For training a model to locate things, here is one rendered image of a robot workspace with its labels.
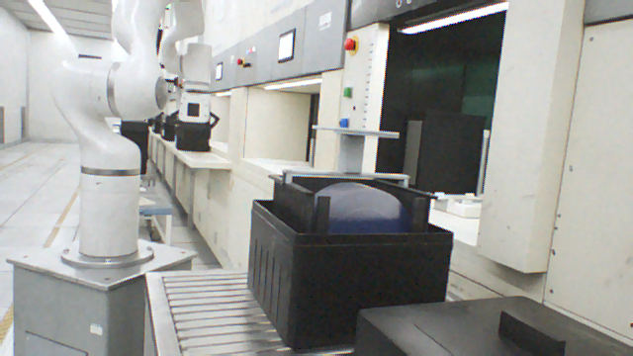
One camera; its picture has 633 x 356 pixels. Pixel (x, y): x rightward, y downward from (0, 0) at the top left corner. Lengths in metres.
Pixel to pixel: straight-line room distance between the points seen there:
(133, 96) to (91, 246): 0.33
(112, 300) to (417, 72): 1.24
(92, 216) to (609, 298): 0.95
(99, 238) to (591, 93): 0.95
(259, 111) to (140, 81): 1.90
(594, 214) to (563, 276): 0.12
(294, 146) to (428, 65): 1.40
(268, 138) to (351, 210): 2.17
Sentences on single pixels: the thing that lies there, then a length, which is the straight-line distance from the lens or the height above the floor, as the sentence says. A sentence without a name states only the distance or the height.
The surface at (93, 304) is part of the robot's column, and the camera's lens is 0.99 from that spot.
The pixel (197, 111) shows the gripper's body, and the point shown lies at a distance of 1.61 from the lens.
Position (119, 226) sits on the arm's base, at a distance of 1.05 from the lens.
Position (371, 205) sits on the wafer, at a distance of 0.75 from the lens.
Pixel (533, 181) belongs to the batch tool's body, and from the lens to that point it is 0.83.
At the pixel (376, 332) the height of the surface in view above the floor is 0.86.
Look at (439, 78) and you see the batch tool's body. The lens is 1.78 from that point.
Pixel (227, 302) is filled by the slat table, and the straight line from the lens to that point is 0.86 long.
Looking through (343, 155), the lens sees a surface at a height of 1.04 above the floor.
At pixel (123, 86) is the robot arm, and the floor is 1.13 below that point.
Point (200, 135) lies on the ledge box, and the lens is 3.73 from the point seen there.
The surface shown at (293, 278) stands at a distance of 0.67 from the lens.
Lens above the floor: 1.08
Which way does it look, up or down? 7 degrees down
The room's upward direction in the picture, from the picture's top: 5 degrees clockwise
